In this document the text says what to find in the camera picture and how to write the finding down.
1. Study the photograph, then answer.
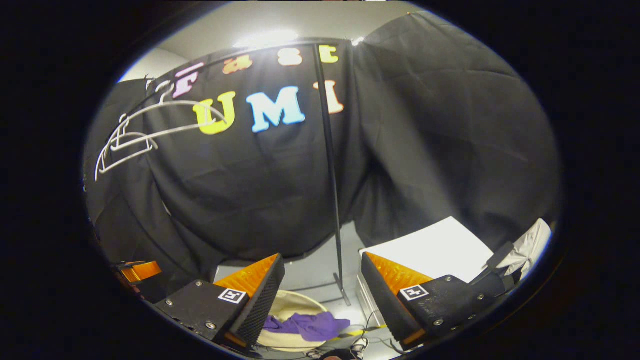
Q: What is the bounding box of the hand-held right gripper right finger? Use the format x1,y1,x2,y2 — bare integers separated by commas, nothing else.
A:
360,251,501,351

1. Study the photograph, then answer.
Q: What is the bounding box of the purple knit jacket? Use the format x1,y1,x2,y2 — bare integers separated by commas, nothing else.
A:
262,312,352,343

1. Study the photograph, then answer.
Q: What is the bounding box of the black backdrop cloth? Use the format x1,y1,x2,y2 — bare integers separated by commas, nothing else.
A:
82,11,561,301

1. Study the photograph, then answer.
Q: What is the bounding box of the white plastic hanger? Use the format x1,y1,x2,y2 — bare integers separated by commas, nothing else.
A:
95,114,160,182
117,80,228,151

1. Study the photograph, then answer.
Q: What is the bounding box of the beige laundry hamper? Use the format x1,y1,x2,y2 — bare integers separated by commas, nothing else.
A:
255,290,331,352

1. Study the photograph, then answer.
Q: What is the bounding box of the black clothes rack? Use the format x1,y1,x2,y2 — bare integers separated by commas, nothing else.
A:
120,39,353,307

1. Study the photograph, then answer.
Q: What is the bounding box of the white cloth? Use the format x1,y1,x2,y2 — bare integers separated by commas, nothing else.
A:
495,218,552,282

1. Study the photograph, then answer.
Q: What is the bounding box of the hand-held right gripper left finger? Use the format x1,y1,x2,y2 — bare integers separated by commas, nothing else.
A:
152,252,287,350

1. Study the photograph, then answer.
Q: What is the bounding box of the white box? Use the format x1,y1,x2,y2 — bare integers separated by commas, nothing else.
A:
356,216,496,328

